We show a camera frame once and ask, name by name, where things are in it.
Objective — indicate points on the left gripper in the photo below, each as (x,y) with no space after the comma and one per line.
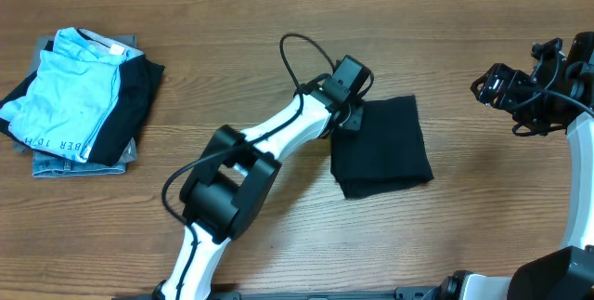
(356,122)

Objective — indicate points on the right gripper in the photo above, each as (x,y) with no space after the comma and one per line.
(492,87)

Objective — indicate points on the black t-shirt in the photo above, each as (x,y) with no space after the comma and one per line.
(386,154)

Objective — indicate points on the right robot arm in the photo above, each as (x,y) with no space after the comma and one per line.
(566,273)

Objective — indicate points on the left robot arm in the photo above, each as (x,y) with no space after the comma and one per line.
(226,187)

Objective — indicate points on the light blue folded t-shirt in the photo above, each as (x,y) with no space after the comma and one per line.
(75,89)

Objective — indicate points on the folded blue jeans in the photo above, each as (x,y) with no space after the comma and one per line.
(49,166)

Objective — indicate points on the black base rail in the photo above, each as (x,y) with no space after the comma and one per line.
(400,293)

